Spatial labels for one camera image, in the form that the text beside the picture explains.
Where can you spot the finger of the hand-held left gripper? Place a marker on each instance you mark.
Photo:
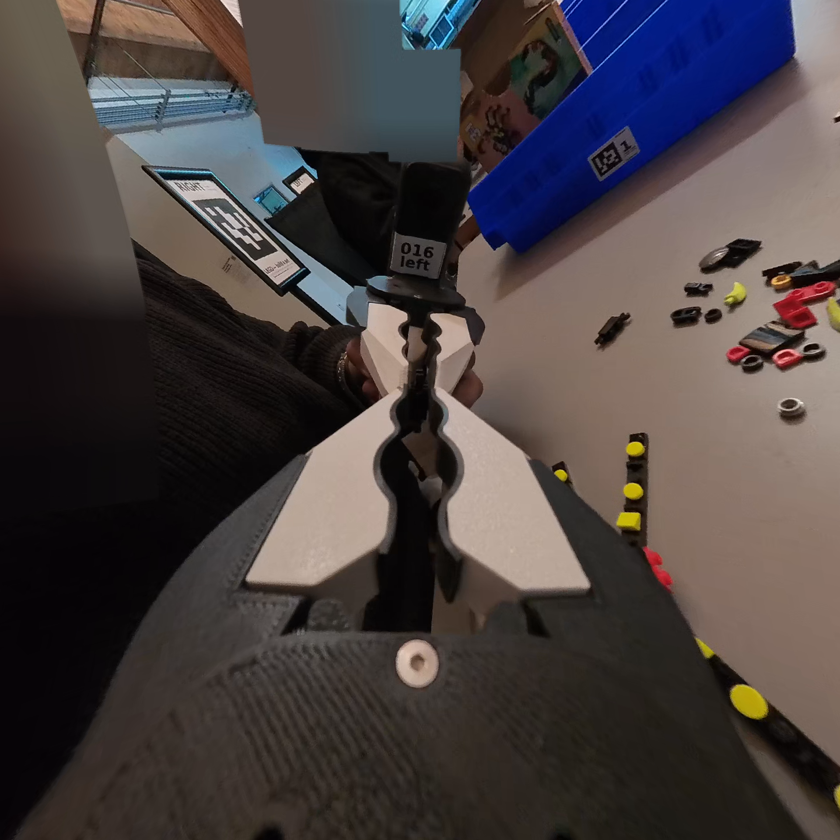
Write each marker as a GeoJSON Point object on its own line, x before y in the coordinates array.
{"type": "Point", "coordinates": [456, 351]}
{"type": "Point", "coordinates": [384, 348]}

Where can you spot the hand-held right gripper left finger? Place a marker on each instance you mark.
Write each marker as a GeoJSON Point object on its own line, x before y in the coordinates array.
{"type": "Point", "coordinates": [315, 518]}

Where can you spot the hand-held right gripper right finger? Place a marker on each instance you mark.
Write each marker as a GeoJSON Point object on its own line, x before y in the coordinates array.
{"type": "Point", "coordinates": [518, 518]}

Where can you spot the black lego clip bar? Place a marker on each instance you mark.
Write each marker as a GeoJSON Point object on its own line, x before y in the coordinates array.
{"type": "Point", "coordinates": [417, 400]}

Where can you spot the black yellow lego spider model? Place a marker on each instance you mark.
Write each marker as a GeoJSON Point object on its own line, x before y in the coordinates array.
{"type": "Point", "coordinates": [635, 505]}

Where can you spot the person's left forearm black sleeve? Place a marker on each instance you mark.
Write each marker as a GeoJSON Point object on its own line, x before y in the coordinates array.
{"type": "Point", "coordinates": [302, 374]}

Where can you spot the printed cardboard lego box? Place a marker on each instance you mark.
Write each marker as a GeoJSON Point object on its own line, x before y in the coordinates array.
{"type": "Point", "coordinates": [525, 85]}

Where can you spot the small black lego piece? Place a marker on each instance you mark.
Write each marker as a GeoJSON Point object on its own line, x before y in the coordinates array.
{"type": "Point", "coordinates": [612, 328]}

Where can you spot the grey round lego stud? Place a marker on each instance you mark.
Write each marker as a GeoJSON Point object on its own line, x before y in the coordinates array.
{"type": "Point", "coordinates": [791, 407]}

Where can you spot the pile of loose lego pieces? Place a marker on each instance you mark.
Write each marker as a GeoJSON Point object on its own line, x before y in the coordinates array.
{"type": "Point", "coordinates": [774, 334]}

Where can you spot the person's left hand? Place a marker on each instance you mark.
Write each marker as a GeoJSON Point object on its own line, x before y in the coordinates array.
{"type": "Point", "coordinates": [359, 374]}

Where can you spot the metal wristwatch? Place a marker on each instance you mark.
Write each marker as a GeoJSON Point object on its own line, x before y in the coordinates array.
{"type": "Point", "coordinates": [342, 369]}

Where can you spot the black office chair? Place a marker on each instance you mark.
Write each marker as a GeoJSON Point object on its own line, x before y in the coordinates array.
{"type": "Point", "coordinates": [321, 243]}

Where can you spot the small framed white sign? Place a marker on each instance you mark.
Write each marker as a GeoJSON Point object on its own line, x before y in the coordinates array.
{"type": "Point", "coordinates": [298, 182]}

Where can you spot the small framed teal picture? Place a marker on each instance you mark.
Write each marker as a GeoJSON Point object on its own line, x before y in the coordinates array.
{"type": "Point", "coordinates": [268, 200]}

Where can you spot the blue plastic bin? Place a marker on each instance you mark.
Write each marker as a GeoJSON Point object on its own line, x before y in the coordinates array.
{"type": "Point", "coordinates": [656, 98]}

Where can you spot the metal railing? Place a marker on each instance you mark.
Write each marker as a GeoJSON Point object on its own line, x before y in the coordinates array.
{"type": "Point", "coordinates": [164, 102]}

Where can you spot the framed wall poster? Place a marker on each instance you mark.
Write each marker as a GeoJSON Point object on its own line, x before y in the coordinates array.
{"type": "Point", "coordinates": [229, 223]}

